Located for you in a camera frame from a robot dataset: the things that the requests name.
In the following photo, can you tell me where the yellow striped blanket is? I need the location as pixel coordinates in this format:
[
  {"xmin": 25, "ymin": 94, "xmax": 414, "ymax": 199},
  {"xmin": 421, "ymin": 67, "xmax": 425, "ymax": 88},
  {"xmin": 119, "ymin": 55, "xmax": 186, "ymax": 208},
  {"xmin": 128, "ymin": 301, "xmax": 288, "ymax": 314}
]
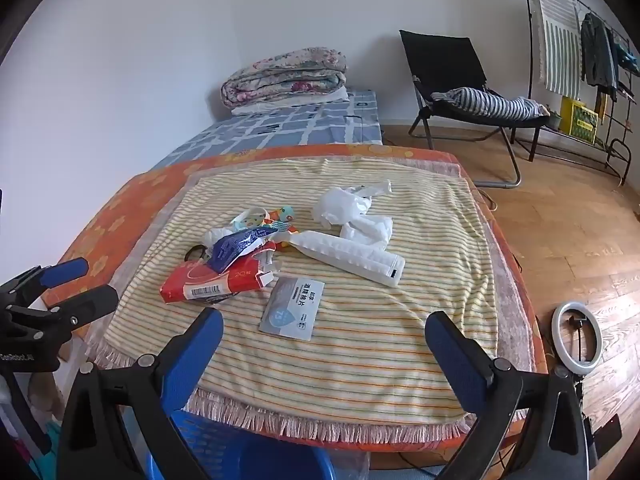
[{"xmin": 85, "ymin": 157, "xmax": 501, "ymax": 441}]

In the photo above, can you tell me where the blue torn wrapper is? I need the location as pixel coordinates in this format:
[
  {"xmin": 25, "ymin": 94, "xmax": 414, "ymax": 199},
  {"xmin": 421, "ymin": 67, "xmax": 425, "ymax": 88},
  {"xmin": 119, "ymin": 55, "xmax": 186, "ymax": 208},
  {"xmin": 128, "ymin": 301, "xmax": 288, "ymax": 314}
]
[{"xmin": 206, "ymin": 226, "xmax": 273, "ymax": 275}]

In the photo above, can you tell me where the yellow crate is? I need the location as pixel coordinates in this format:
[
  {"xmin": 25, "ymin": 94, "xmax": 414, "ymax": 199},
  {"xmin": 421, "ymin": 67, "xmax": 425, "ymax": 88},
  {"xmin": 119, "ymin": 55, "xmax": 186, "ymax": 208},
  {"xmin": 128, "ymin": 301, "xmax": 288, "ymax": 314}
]
[{"xmin": 559, "ymin": 95, "xmax": 608, "ymax": 146}]

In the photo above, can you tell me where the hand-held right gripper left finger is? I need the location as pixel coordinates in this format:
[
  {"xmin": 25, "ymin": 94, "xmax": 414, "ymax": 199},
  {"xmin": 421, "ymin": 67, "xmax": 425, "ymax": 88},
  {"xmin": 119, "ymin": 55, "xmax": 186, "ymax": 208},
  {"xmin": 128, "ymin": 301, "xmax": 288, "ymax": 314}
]
[{"xmin": 59, "ymin": 306, "xmax": 226, "ymax": 480}]

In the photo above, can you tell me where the folded floral quilt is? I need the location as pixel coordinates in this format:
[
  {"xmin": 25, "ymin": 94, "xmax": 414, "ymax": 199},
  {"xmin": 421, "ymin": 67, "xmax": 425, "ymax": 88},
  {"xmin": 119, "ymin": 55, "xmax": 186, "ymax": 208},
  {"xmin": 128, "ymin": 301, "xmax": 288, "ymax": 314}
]
[{"xmin": 221, "ymin": 47, "xmax": 348, "ymax": 109}]

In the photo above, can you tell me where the white ribbed long packaging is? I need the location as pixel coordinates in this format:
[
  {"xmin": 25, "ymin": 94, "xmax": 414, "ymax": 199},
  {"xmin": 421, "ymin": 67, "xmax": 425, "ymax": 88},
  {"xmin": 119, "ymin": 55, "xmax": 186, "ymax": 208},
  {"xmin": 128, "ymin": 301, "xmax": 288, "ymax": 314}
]
[{"xmin": 287, "ymin": 230, "xmax": 406, "ymax": 288}]

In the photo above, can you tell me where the teal hanging garment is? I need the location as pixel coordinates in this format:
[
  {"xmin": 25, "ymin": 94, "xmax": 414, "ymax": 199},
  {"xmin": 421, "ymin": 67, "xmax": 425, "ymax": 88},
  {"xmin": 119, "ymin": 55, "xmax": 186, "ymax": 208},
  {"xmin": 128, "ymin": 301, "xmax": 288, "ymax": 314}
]
[{"xmin": 607, "ymin": 27, "xmax": 640, "ymax": 78}]

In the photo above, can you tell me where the orange flowered blanket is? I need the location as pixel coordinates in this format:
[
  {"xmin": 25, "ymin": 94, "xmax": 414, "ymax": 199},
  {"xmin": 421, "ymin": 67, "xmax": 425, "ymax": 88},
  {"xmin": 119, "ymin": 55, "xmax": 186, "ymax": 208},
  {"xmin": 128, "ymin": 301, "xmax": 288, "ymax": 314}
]
[{"xmin": 42, "ymin": 144, "xmax": 548, "ymax": 453}]

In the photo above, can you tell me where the blue perforated plastic basket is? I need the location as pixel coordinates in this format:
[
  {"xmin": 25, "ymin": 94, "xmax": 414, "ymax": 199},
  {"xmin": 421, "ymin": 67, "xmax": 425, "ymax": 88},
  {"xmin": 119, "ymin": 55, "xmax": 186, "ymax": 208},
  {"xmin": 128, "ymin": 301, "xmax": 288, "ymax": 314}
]
[{"xmin": 142, "ymin": 407, "xmax": 336, "ymax": 480}]

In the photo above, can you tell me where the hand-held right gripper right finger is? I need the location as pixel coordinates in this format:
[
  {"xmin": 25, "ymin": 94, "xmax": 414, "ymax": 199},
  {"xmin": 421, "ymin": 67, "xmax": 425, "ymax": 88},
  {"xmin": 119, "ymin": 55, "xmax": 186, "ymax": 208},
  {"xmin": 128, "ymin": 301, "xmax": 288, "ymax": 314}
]
[{"xmin": 424, "ymin": 310, "xmax": 601, "ymax": 480}]

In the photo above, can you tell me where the blue plaid bed sheet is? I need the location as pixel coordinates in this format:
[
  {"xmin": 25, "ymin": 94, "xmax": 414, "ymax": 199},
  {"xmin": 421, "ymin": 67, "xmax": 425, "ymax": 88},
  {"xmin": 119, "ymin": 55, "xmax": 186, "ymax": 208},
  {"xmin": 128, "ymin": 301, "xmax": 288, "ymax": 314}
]
[{"xmin": 150, "ymin": 89, "xmax": 385, "ymax": 173}]

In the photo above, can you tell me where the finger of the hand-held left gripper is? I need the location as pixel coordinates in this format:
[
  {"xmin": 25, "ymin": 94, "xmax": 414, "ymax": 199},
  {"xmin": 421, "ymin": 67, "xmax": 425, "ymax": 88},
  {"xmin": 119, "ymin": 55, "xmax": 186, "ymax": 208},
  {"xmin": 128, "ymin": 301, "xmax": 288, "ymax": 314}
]
[
  {"xmin": 20, "ymin": 284, "xmax": 120, "ymax": 346},
  {"xmin": 0, "ymin": 257, "xmax": 90, "ymax": 311}
]

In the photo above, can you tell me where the dark hanging jacket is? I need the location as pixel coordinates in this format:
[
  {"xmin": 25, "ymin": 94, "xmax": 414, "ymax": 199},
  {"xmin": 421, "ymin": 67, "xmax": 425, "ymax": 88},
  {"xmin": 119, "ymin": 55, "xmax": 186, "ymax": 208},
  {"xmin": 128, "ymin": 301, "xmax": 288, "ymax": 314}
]
[{"xmin": 580, "ymin": 12, "xmax": 620, "ymax": 101}]

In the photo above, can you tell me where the black metal drying rack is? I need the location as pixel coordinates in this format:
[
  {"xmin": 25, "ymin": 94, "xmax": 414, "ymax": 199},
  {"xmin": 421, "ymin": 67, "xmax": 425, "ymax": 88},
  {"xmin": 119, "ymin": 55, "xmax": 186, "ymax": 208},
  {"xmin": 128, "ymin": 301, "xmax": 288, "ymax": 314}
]
[{"xmin": 517, "ymin": 0, "xmax": 640, "ymax": 186}]

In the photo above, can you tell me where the red tissue pack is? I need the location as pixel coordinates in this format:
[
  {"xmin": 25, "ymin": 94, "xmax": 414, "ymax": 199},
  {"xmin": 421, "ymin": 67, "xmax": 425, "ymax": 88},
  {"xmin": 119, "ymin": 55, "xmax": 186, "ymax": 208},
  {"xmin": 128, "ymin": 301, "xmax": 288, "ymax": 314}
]
[{"xmin": 160, "ymin": 255, "xmax": 276, "ymax": 306}]

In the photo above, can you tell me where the white ring light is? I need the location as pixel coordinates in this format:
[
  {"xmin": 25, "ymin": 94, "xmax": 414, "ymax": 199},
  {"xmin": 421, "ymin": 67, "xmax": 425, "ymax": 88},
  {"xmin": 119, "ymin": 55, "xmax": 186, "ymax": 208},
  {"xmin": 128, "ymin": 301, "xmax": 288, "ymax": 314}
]
[{"xmin": 551, "ymin": 306, "xmax": 606, "ymax": 411}]

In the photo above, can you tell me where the black folding chair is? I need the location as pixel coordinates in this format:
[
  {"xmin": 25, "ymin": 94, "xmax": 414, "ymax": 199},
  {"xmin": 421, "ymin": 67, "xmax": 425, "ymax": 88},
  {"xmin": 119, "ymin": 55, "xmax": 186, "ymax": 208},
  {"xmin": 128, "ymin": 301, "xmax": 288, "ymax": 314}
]
[{"xmin": 399, "ymin": 30, "xmax": 551, "ymax": 188}]

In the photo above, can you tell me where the black flat device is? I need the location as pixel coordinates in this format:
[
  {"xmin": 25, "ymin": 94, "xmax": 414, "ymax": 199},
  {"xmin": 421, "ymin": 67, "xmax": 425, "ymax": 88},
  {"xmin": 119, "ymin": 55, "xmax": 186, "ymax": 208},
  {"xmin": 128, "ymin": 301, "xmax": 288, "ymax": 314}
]
[{"xmin": 587, "ymin": 412, "xmax": 623, "ymax": 466}]

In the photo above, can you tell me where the colourful printed wrapper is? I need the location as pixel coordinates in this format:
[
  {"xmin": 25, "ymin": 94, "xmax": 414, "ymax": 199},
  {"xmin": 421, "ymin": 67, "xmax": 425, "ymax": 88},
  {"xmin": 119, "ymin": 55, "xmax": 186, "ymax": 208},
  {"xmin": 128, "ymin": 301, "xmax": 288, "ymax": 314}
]
[{"xmin": 230, "ymin": 205, "xmax": 301, "ymax": 236}]

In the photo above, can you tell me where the small crumpled white plastic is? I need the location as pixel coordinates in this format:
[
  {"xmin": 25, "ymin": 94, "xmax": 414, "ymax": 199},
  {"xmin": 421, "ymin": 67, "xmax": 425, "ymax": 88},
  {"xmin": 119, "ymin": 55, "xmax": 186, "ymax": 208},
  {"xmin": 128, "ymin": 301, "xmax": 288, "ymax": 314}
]
[{"xmin": 207, "ymin": 225, "xmax": 236, "ymax": 251}]

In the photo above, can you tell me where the green striped hanging cloth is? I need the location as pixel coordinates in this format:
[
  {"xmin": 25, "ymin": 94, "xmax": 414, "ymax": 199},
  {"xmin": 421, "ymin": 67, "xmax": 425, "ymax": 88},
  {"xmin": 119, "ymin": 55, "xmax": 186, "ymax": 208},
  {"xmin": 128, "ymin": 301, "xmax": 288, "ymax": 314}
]
[{"xmin": 527, "ymin": 0, "xmax": 583, "ymax": 98}]

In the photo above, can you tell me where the grey wipes packet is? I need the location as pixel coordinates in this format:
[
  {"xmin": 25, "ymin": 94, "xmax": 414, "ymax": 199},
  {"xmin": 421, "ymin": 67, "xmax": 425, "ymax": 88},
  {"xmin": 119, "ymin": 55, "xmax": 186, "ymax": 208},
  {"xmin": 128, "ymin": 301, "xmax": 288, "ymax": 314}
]
[{"xmin": 258, "ymin": 276, "xmax": 326, "ymax": 342}]

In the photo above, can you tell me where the white plastic wrap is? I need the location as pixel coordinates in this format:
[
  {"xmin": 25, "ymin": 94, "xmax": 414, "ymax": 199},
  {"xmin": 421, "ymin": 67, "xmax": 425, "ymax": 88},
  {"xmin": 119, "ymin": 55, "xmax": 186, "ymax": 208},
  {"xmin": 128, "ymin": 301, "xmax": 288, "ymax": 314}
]
[{"xmin": 340, "ymin": 212, "xmax": 395, "ymax": 251}]

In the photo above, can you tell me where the white plastic bag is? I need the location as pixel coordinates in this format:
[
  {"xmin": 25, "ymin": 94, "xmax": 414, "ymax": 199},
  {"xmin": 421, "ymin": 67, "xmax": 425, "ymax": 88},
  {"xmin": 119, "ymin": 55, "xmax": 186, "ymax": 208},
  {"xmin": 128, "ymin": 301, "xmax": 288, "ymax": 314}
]
[{"xmin": 312, "ymin": 179, "xmax": 393, "ymax": 226}]

